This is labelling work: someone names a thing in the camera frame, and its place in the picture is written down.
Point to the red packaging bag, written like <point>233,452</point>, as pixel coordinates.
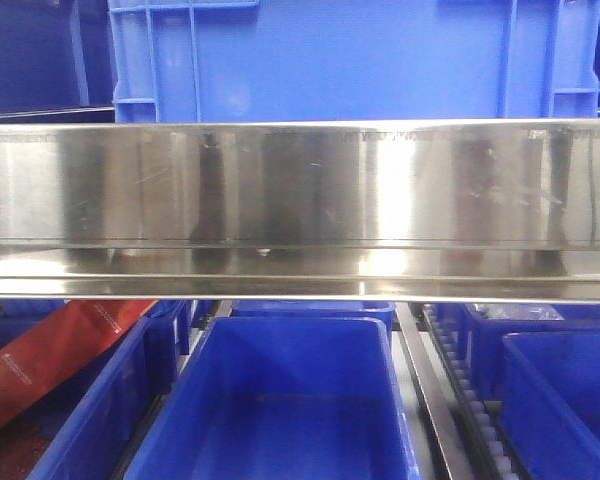
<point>55,349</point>

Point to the centre blue bin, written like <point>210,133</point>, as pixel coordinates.
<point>293,398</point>

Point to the left blue bin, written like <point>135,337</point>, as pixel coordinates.
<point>81,428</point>

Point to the rear blue bin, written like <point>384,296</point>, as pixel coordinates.
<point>384,311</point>

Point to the blue bin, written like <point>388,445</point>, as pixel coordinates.
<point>81,428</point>
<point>551,406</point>
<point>293,398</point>
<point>384,311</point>

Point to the roller conveyor track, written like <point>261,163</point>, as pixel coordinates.
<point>486,445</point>

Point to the stainless steel shelf rail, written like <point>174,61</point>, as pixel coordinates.
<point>458,210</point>

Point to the blue crate upper shelf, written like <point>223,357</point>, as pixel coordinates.
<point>262,61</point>

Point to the right blue bin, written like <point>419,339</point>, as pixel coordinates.
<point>551,406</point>

